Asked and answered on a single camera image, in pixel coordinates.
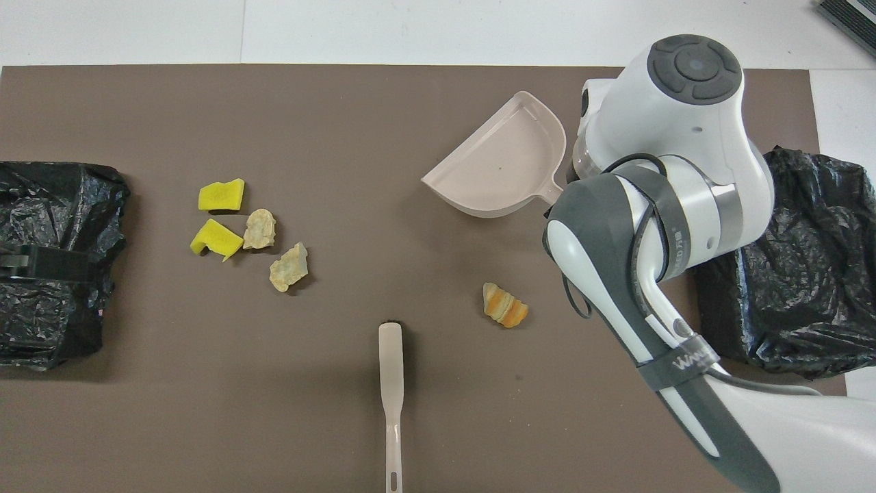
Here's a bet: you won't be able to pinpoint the yellow sponge piece with tail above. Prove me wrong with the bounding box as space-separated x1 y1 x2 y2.
190 218 245 263

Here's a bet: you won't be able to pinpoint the round beige bread piece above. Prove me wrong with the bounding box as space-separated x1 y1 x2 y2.
243 208 277 251

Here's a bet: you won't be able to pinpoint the angular beige bread piece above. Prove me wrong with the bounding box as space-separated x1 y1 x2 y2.
269 242 309 293

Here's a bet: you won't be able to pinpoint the beige hand brush black bristles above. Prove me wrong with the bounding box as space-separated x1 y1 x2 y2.
378 318 406 493

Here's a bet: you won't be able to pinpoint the striped orange croissant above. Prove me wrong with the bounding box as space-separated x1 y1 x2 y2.
482 282 530 329

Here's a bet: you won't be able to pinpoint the beige plastic dustpan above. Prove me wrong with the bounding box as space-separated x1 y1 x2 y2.
421 91 569 220

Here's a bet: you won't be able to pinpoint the black bag-lined bin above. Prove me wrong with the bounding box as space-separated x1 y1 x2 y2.
0 161 131 372
693 146 876 379

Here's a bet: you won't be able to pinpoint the brown table mat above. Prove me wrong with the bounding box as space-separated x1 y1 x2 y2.
0 64 859 493

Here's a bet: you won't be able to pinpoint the grey ridged device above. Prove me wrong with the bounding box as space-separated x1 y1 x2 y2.
816 0 876 59

